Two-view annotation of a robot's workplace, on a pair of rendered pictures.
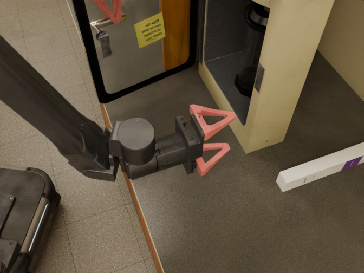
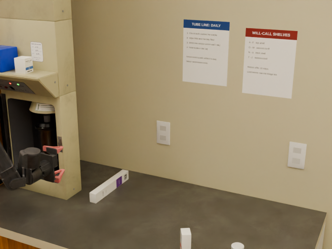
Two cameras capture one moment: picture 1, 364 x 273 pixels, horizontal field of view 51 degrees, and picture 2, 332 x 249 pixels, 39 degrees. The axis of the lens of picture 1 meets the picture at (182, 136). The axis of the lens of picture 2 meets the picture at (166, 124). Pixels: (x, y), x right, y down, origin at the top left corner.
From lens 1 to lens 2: 135 cm
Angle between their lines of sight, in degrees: 48
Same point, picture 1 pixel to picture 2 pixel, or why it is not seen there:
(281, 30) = (62, 114)
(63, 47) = not seen: outside the picture
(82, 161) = (11, 174)
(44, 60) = not seen: outside the picture
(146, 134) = (36, 149)
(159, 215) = (41, 233)
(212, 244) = (77, 229)
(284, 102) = (74, 158)
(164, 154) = (42, 166)
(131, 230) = not seen: outside the picture
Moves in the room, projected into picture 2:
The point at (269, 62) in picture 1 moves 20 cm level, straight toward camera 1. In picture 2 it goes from (62, 132) to (75, 147)
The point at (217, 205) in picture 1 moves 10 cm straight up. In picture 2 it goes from (68, 219) to (66, 196)
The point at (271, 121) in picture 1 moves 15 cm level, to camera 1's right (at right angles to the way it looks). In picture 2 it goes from (72, 172) to (100, 163)
